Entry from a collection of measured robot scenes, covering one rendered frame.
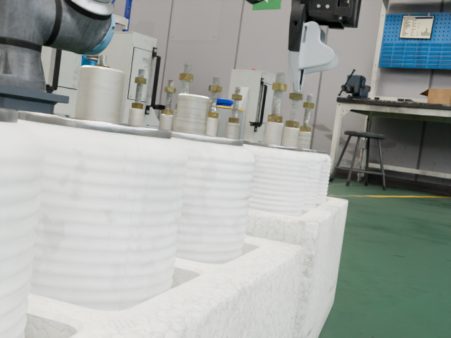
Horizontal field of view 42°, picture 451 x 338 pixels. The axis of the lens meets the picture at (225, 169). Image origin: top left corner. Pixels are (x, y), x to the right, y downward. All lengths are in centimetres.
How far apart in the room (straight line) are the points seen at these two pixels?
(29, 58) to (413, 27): 498
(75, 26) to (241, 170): 100
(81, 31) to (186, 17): 652
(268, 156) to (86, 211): 42
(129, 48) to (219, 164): 317
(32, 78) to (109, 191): 104
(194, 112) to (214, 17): 714
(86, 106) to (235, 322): 13
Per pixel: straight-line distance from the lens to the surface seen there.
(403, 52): 596
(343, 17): 81
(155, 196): 27
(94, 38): 137
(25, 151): 18
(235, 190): 38
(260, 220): 62
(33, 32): 131
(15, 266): 19
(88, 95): 29
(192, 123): 39
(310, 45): 80
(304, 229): 62
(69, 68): 323
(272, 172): 65
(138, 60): 353
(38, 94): 127
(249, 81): 452
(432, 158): 586
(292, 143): 80
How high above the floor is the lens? 25
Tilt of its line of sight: 3 degrees down
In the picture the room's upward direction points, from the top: 8 degrees clockwise
